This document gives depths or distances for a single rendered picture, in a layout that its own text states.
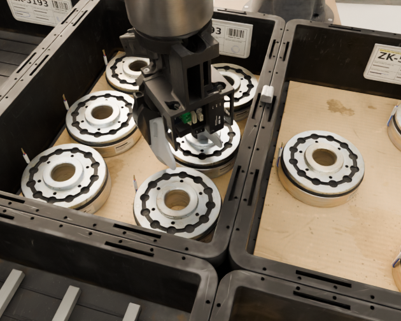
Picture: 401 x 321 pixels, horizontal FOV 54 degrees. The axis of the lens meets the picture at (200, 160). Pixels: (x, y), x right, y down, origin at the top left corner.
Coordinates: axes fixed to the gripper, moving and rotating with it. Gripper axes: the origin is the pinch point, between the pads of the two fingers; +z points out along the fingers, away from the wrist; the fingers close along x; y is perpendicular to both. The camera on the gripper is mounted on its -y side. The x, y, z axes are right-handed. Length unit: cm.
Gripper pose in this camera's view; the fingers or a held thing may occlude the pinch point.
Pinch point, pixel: (179, 146)
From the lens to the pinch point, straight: 52.1
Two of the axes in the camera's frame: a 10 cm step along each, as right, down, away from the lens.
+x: 8.7, -4.2, 2.8
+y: 5.0, 6.7, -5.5
